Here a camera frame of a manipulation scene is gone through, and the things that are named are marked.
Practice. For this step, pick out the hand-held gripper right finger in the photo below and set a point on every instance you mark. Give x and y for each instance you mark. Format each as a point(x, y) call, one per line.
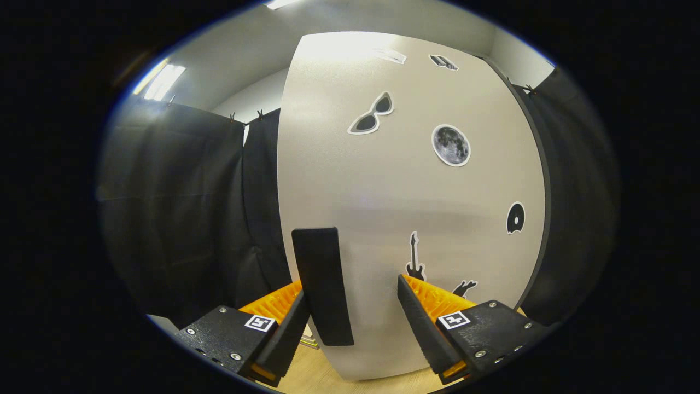
point(421, 328)

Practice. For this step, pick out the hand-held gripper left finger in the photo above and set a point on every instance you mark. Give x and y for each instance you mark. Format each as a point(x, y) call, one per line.
point(290, 339)

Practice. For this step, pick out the beige shoe cabinet door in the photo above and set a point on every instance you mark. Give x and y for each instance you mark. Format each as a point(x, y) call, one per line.
point(383, 191)

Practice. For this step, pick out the black backdrop cloth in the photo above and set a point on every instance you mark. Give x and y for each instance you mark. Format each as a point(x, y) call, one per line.
point(175, 219)

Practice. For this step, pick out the narrow ceiling light strip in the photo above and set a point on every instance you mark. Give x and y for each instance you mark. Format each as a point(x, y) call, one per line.
point(164, 82)

